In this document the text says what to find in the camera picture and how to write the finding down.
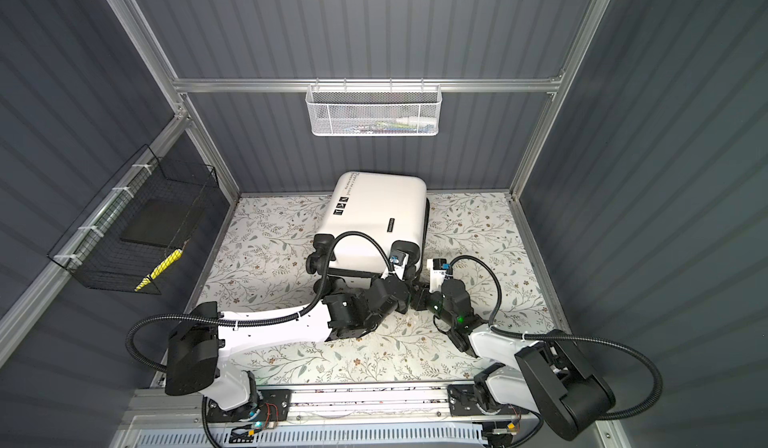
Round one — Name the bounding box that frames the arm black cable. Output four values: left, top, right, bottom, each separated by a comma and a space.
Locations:
448, 254, 664, 422
124, 230, 397, 448

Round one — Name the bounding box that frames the floral table mat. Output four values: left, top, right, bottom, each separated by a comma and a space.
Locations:
192, 192, 553, 385

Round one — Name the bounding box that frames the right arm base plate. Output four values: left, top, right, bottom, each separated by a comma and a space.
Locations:
446, 384, 529, 417

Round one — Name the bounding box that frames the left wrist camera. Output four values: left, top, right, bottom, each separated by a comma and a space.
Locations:
387, 249, 415, 282

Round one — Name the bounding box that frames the white wire basket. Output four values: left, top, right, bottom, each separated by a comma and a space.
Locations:
305, 86, 443, 137

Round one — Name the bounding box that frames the yellow black striped item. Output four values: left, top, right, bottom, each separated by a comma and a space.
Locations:
134, 249, 183, 292

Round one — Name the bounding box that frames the black pad in basket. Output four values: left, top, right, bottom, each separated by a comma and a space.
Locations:
120, 199, 202, 249

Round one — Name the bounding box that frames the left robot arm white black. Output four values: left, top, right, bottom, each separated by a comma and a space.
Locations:
165, 275, 410, 411

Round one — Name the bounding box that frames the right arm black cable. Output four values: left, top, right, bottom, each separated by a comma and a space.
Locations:
448, 254, 664, 422

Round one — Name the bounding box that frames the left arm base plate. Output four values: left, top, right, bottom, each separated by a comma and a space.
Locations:
204, 389, 292, 424

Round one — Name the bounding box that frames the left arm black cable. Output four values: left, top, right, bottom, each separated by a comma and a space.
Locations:
124, 230, 397, 448

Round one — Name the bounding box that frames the black wire basket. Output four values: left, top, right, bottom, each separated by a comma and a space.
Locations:
48, 149, 220, 295

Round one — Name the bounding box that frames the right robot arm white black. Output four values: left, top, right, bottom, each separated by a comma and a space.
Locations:
411, 279, 616, 441

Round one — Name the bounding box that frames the white ventilation grille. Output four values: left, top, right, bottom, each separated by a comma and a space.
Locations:
134, 426, 487, 448

